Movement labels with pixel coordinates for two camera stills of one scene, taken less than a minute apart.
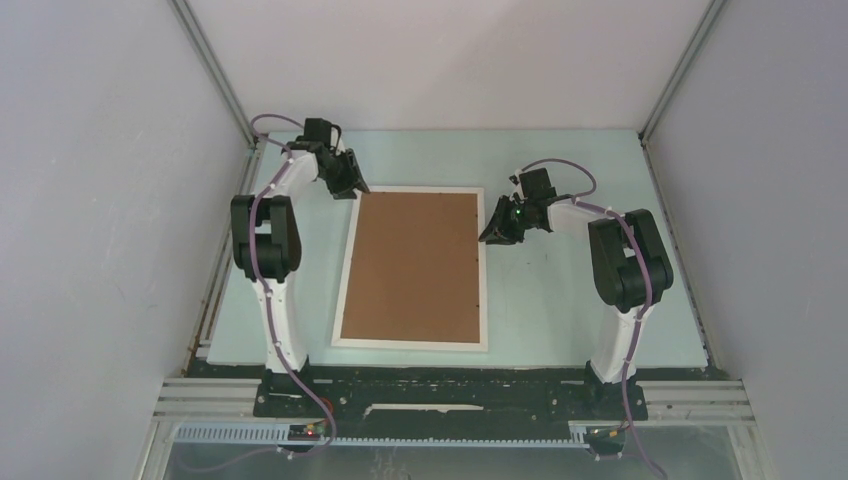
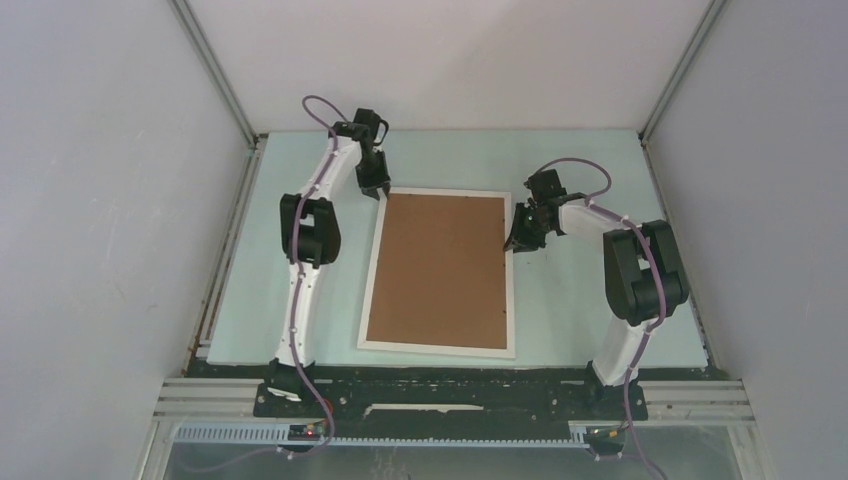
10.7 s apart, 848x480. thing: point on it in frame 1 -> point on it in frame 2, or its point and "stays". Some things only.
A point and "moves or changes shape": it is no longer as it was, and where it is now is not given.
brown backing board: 413,271 moves or changes shape
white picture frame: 478,347 -> 363,343
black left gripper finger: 342,192 -> 370,192
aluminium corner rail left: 200,43 stays
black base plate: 448,402 stays
